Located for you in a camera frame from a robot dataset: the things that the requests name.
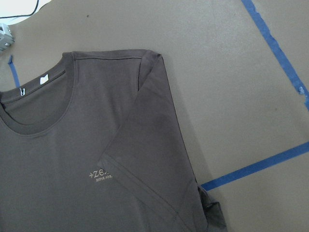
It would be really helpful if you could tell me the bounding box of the dark brown t-shirt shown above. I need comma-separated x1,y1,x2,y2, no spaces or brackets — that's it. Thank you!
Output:
0,49,227,232

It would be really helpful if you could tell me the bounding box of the aluminium frame post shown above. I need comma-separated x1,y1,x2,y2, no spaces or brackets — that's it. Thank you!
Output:
0,23,15,53

